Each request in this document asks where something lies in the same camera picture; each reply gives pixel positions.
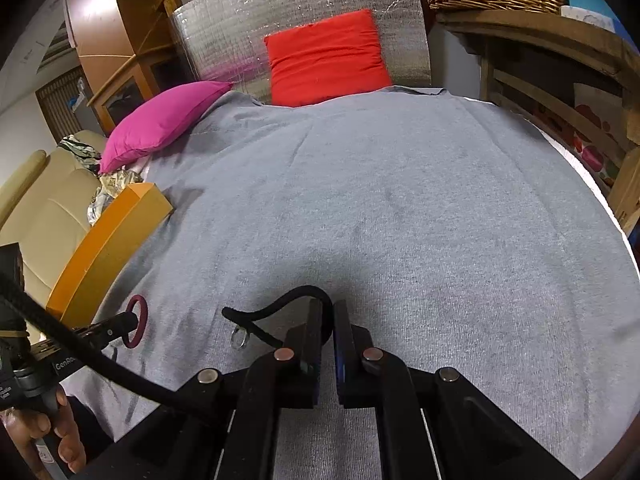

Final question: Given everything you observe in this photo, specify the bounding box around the beige leather sofa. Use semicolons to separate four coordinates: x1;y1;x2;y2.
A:
0;130;108;311

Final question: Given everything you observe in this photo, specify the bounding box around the black and white patterned cloth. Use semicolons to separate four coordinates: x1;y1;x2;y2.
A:
57;134;103;173

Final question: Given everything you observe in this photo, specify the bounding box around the maroon hair tie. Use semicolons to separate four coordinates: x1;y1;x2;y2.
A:
125;296;150;350

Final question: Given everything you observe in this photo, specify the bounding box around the silver foil insulation mat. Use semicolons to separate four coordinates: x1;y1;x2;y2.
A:
167;0;433;106

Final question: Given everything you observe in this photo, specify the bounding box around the wooden cabinet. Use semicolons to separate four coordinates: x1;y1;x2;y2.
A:
65;0;183;136

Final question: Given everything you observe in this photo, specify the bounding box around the black braided cable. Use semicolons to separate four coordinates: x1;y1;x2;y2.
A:
0;272;236;417

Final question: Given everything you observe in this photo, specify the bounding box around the black hair tie with charm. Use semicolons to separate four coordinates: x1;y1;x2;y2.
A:
221;285;335;352

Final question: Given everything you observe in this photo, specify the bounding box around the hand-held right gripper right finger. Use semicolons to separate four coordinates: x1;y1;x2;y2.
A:
332;300;581;480

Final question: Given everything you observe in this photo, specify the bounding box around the orange cardboard box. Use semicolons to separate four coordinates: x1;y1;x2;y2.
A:
46;183;175;328

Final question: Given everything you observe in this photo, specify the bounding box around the wooden shelf unit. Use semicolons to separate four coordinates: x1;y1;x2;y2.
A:
435;10;640;236

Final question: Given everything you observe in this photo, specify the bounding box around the wooden lattice screen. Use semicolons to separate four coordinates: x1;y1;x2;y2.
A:
35;67;101;136

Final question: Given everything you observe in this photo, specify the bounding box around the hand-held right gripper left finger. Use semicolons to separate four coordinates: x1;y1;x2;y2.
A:
107;299;333;480

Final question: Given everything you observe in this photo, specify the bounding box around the blue box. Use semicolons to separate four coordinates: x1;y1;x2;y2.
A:
560;0;621;31

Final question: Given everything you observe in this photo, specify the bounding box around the colourful dotted bag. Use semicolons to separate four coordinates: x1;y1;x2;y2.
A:
572;82;631;188

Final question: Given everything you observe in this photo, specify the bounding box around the white mattress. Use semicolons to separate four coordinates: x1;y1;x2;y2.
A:
465;97;640;271

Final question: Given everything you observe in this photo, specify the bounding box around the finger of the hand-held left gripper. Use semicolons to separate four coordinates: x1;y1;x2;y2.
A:
74;311;142;350

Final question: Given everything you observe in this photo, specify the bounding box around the person's left hand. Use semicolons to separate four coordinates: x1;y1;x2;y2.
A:
0;384;88;476

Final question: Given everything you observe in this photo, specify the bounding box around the red pillow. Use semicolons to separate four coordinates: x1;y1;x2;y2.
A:
264;9;392;108

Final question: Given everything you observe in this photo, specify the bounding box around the crumpled silver foil wrap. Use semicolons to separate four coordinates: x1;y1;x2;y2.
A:
87;167;146;226

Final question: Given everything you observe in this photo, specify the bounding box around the pink pillow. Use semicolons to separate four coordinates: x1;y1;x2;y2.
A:
98;81;235;175

